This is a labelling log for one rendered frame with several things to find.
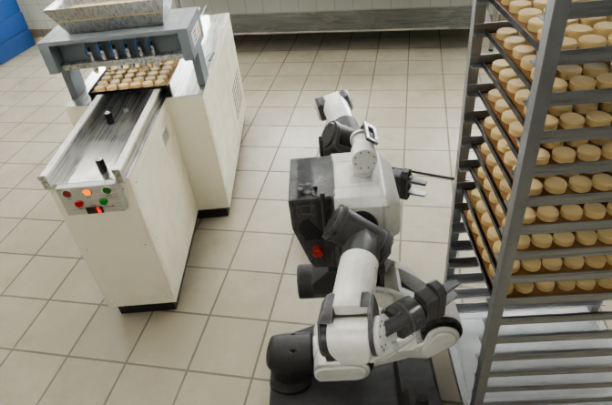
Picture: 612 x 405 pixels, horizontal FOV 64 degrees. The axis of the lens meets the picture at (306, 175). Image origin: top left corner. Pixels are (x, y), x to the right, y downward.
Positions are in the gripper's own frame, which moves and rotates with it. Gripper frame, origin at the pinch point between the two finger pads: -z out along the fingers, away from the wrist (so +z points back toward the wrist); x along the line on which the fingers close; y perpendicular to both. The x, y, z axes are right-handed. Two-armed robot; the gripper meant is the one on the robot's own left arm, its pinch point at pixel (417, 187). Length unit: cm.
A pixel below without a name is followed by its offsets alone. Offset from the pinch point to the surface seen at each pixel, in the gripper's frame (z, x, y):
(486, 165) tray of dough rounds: -22.1, 18.1, -4.3
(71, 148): 142, 1, -34
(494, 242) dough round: -29.8, 1.8, -18.0
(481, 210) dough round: -22.6, 1.3, -5.1
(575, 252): -50, 10, -22
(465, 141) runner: -13.2, 18.8, 4.9
